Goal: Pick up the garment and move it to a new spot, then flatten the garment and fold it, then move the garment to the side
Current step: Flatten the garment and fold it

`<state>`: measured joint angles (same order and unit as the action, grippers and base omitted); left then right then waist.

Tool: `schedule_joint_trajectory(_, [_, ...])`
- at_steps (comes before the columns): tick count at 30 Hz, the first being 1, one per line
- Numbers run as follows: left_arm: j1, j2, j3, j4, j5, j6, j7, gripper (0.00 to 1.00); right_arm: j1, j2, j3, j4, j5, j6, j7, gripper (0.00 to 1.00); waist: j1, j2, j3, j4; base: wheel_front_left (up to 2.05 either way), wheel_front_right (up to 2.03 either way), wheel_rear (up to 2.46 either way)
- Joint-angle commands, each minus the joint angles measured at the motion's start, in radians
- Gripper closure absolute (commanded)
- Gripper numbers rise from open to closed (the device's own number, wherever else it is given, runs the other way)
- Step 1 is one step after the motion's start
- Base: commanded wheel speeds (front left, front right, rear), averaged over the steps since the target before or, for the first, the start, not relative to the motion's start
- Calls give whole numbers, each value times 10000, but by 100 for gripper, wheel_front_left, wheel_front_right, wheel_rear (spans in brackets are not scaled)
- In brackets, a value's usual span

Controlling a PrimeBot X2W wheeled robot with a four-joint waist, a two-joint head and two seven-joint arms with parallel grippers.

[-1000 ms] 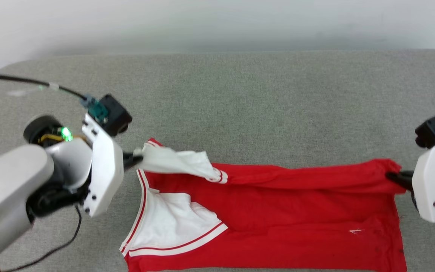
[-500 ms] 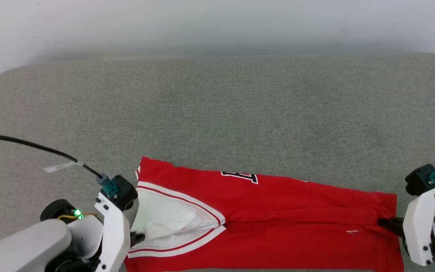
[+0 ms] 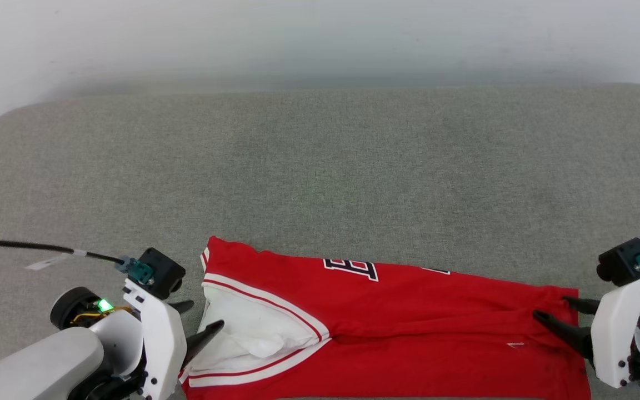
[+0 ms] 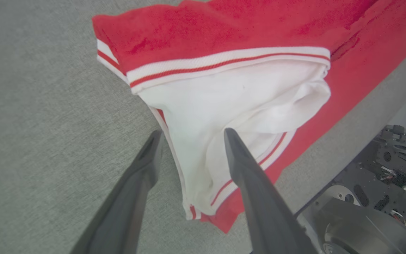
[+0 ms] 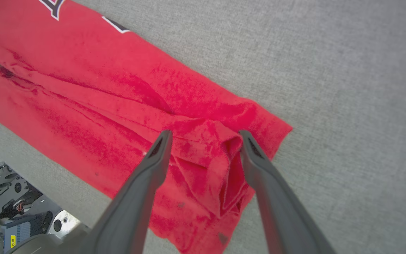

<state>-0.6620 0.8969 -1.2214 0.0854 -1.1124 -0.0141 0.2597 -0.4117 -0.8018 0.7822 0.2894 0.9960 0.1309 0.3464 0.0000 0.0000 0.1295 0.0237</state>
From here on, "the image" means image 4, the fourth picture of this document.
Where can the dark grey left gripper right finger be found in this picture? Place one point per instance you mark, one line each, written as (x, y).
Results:
(266, 211)

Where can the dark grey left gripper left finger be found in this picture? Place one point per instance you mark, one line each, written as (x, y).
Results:
(122, 211)

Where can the red and white shirt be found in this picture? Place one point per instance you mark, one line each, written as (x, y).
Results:
(231, 98)

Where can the grey fabric sofa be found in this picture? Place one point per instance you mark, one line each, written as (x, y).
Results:
(41, 106)

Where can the dark robot wheeled base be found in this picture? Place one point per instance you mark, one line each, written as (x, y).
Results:
(358, 225)

